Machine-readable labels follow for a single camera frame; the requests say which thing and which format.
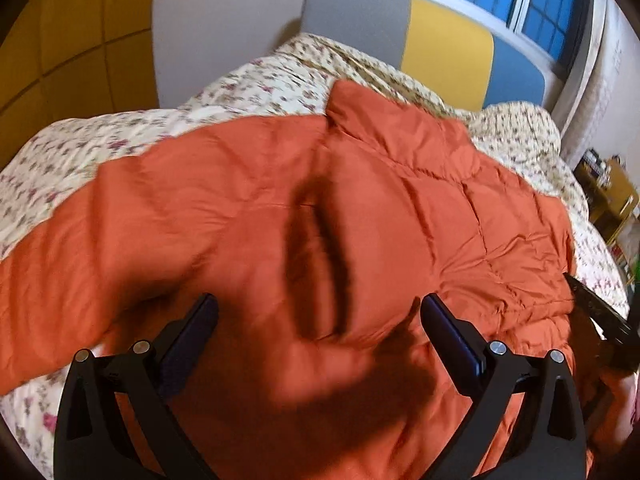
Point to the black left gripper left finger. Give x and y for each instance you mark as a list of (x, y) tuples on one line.
[(114, 421)]

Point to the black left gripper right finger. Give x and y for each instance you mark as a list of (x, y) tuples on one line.
[(548, 438)]

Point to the orange puffer jacket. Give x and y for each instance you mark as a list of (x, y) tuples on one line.
[(316, 234)]

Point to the wooden bedside table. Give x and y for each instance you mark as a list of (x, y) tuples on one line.
[(611, 196)]

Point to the floral right curtain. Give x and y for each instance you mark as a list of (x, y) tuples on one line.
[(599, 104)]

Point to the grey yellow blue headboard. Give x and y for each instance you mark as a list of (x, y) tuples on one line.
[(468, 66)]

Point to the wooden wardrobe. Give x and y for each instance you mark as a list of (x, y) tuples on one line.
[(74, 59)]

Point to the floral bed quilt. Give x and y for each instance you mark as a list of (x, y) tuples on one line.
[(296, 80)]

